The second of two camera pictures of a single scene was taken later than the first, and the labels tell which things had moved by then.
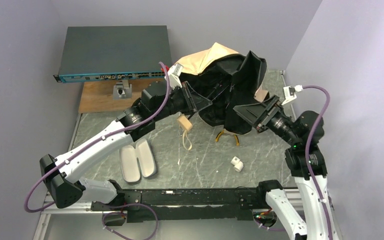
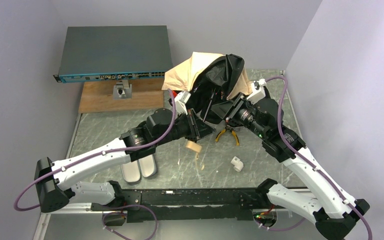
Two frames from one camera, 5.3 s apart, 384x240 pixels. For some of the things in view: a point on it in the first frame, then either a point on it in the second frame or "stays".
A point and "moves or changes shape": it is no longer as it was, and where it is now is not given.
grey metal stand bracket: (122, 90) stays
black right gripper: (267, 113) -> (233, 110)
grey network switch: (114, 53) stays
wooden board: (97, 97) stays
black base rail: (183, 205) stays
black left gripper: (188, 99) -> (195, 124)
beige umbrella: (227, 79) moves or changes shape
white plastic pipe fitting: (238, 164) stays
